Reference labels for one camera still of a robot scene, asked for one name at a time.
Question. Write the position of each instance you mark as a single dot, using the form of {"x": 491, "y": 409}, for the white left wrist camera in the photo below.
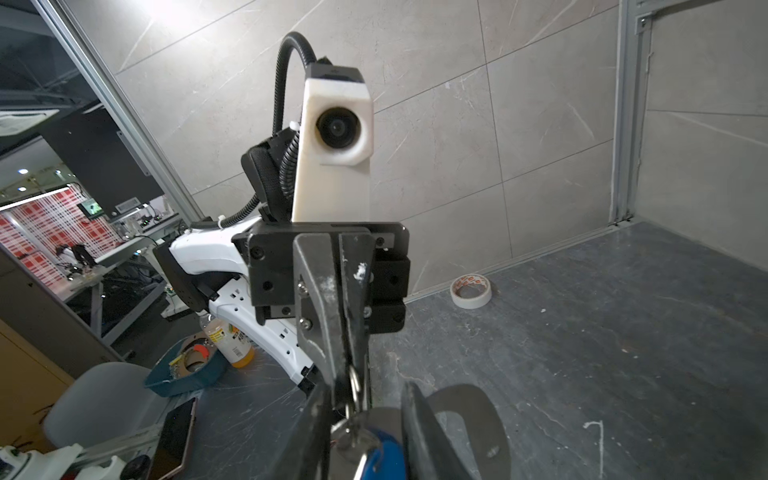
{"x": 336, "y": 143}

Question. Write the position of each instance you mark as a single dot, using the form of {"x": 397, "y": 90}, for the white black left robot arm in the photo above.
{"x": 208, "y": 272}

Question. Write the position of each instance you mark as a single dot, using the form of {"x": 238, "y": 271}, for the white yellow bottle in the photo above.
{"x": 234, "y": 345}

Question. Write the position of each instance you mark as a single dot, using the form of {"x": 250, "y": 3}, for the white tape roll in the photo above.
{"x": 472, "y": 291}

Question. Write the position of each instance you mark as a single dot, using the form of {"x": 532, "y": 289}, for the blue plastic key tag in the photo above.
{"x": 384, "y": 461}

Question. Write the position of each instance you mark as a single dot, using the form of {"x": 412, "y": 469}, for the black smartphone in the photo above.
{"x": 170, "y": 454}

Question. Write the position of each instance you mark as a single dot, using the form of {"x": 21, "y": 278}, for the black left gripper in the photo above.
{"x": 338, "y": 279}

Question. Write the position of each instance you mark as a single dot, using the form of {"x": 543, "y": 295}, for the grey office chair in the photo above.
{"x": 106, "y": 402}

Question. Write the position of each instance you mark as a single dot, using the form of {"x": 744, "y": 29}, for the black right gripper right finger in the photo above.
{"x": 428, "y": 451}

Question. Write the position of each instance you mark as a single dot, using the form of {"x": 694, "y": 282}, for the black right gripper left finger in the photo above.
{"x": 307, "y": 452}

